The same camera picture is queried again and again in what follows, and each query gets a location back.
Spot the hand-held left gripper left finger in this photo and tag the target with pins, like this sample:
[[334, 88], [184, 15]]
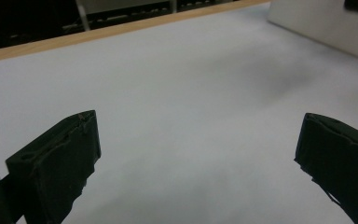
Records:
[[59, 161]]

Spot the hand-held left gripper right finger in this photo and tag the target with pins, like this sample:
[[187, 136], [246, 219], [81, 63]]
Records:
[[341, 161]]

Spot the white plastic bin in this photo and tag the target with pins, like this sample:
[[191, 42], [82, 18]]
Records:
[[317, 25]]

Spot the wooden table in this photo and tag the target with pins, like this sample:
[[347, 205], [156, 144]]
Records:
[[74, 39]]

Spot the white table mat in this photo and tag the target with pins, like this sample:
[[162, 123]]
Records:
[[174, 93]]

